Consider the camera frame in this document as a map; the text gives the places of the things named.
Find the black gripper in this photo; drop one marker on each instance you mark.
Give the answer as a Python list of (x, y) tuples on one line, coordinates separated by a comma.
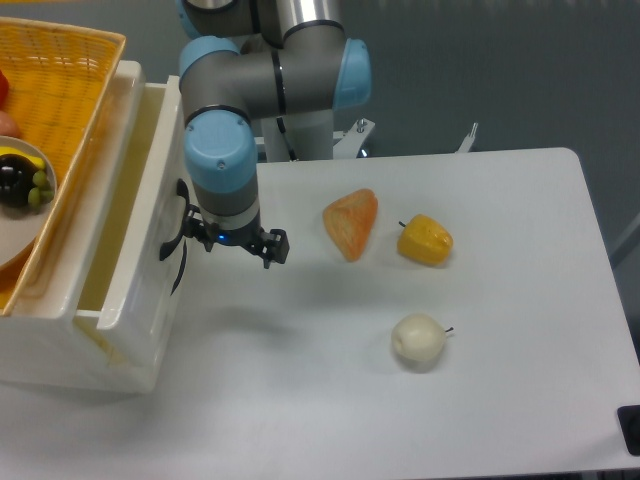
[(243, 230)]

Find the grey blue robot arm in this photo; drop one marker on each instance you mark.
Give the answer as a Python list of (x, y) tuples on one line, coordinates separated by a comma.
[(246, 61)]

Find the white drawer cabinet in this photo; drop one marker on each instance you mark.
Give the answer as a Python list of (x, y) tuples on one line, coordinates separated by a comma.
[(42, 341)]

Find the orange toy bread slice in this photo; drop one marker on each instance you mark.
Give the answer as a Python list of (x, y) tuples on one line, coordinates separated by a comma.
[(349, 221)]

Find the yellow toy bell pepper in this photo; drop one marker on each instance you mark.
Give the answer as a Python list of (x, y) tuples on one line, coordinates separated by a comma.
[(424, 240)]

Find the yellow toy banana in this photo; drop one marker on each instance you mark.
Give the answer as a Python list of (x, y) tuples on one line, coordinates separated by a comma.
[(37, 161)]

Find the white toy pear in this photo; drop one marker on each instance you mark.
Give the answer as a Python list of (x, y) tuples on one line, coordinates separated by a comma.
[(418, 341)]

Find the white plate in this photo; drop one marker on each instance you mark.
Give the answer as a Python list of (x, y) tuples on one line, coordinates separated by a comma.
[(21, 227)]

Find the dark purple toy mangosteen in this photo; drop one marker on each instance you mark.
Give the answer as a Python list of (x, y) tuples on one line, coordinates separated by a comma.
[(23, 185)]

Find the yellow woven basket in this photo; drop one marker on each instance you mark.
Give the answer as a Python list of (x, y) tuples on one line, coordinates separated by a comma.
[(59, 76)]

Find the pink toy peach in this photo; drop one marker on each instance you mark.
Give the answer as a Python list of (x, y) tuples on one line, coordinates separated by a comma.
[(8, 126)]

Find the red toy fruit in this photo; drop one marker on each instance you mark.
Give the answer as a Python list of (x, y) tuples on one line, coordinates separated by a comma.
[(4, 88)]

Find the black corner object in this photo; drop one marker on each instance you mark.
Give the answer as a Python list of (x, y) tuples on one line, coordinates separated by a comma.
[(629, 420)]

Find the black lower drawer handle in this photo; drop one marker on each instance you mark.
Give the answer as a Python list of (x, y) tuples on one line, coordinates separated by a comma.
[(181, 268)]

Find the white metal bracket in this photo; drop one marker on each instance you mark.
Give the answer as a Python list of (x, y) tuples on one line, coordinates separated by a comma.
[(468, 141)]

